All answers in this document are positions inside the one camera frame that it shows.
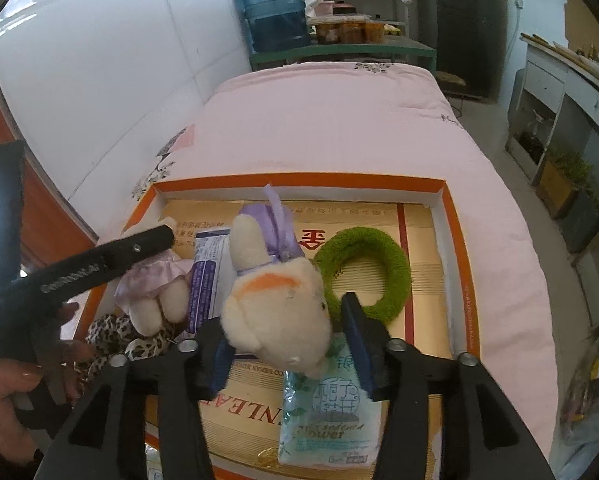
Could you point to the person's left hand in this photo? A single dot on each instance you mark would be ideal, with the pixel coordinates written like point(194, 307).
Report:
point(4, 385)

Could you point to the leopard print scrunchie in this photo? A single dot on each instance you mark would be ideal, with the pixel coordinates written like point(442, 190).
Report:
point(114, 332)

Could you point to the blue water jug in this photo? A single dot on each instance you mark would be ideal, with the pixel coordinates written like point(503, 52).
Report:
point(274, 10)

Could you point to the green table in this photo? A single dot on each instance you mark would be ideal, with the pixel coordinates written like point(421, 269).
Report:
point(354, 49)

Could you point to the pink container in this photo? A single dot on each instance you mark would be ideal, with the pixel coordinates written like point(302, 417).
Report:
point(327, 8)

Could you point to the pile of plastic bags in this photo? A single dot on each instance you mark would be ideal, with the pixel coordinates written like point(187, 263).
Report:
point(589, 400)

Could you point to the yellow plant pot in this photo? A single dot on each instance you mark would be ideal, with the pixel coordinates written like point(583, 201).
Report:
point(559, 185)

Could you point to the dark grey refrigerator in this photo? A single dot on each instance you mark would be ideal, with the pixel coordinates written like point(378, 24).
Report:
point(464, 25)

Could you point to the grey kitchen counter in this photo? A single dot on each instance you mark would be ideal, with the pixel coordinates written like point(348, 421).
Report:
point(579, 90)

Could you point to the orange rimmed cardboard box tray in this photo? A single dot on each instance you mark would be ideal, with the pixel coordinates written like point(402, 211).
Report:
point(429, 260)

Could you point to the white plush toy purple bow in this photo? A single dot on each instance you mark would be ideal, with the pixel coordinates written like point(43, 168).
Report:
point(279, 310)

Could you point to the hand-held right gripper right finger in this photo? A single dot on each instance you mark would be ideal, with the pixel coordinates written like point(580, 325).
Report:
point(364, 355)

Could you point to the dark plant pot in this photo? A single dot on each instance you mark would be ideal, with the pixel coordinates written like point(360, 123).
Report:
point(584, 220)

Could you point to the green fluffy scrunchie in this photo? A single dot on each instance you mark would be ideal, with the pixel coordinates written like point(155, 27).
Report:
point(394, 270)

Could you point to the small round stool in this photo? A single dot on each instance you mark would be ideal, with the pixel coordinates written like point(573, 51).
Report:
point(449, 80)

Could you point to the wooden cutting board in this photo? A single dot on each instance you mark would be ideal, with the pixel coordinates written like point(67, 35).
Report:
point(549, 44)

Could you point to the glass jar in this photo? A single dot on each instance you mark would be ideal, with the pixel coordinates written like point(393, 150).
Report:
point(532, 135)

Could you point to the white blue plastic packet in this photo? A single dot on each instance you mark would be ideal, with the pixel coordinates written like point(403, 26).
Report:
point(204, 280)

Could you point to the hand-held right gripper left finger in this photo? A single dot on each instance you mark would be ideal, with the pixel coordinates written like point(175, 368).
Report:
point(214, 370)

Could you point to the cream plush toy lilac dress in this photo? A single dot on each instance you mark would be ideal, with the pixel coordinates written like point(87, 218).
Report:
point(149, 280)

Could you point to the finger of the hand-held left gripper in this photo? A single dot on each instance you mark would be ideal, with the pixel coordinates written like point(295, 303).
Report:
point(139, 249)
point(4, 210)

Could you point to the row of orange food jars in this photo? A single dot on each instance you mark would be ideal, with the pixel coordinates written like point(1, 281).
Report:
point(349, 32)

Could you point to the teal tissue pack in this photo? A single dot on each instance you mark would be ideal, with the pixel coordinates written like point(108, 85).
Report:
point(324, 420)

